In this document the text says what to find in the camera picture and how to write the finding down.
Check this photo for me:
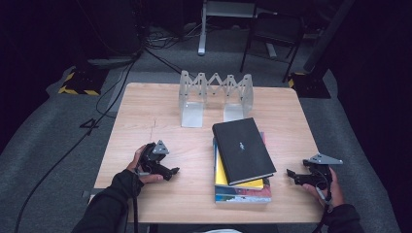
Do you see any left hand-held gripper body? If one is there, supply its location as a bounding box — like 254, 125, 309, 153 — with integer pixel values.
138, 139, 171, 179

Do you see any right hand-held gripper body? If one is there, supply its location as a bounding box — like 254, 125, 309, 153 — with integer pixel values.
304, 153, 344, 190

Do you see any yellow book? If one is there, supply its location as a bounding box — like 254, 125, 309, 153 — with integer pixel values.
214, 150, 265, 191

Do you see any thick blue book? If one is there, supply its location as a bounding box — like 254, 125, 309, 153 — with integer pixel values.
213, 137, 272, 205

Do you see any black hardcover book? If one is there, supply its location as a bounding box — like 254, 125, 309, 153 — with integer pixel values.
212, 116, 277, 186

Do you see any person's left hand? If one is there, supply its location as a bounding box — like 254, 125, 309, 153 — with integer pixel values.
126, 144, 164, 184

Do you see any person's right hand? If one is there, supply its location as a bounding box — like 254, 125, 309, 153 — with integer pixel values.
302, 168, 345, 208

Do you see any white rounded object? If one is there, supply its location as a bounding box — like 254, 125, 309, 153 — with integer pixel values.
192, 228, 242, 233

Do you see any grey stand with striped base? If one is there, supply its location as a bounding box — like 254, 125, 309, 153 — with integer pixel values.
288, 0, 356, 99

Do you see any yellow black striped stand base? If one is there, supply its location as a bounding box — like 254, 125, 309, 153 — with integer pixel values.
57, 66, 110, 96

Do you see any black folding chair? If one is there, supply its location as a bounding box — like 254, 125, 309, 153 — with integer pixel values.
239, 12, 305, 83

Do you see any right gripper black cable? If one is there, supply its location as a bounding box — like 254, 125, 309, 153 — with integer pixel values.
312, 186, 334, 233

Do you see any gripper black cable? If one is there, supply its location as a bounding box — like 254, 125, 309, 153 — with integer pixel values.
312, 186, 334, 233
131, 168, 141, 233

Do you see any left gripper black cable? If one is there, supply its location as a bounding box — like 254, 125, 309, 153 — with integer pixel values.
131, 168, 141, 233

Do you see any black floor cable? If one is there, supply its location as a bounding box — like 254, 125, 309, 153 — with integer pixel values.
13, 48, 147, 233
144, 48, 197, 80

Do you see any tangle of floor cables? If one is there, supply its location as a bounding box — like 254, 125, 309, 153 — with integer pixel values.
142, 22, 203, 50

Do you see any white metal frame desk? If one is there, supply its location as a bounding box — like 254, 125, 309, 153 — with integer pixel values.
197, 0, 280, 56

